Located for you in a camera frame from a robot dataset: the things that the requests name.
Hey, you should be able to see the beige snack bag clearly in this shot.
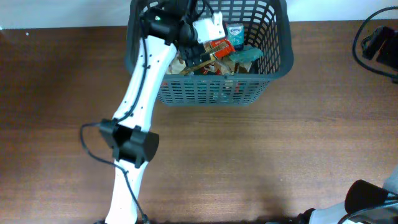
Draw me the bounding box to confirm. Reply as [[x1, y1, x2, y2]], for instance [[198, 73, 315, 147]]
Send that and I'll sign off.
[[205, 59, 252, 75], [166, 52, 186, 75]]

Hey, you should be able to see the orange spaghetti pasta packet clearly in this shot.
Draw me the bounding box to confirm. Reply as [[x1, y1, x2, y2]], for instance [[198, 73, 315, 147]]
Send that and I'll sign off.
[[179, 37, 236, 76]]

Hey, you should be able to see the Kleenex tissue multipack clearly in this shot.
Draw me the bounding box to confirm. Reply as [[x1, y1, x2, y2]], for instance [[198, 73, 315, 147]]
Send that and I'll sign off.
[[226, 23, 244, 51]]

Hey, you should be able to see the small mint green packet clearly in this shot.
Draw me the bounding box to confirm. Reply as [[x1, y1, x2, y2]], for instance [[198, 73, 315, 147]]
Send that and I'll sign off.
[[229, 45, 264, 63]]

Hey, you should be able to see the green Nescafe coffee bag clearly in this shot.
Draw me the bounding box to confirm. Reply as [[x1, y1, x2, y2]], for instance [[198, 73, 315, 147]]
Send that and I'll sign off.
[[193, 63, 220, 75]]

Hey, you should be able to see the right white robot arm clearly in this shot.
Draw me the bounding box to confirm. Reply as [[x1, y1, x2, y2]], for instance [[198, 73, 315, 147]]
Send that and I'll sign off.
[[289, 26, 397, 224]]

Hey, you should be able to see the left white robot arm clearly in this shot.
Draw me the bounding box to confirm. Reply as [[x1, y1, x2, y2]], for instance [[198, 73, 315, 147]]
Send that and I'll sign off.
[[95, 1, 226, 223]]

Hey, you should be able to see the dark grey plastic basket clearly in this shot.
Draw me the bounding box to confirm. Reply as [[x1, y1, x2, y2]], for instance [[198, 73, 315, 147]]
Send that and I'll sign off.
[[130, 0, 294, 106]]

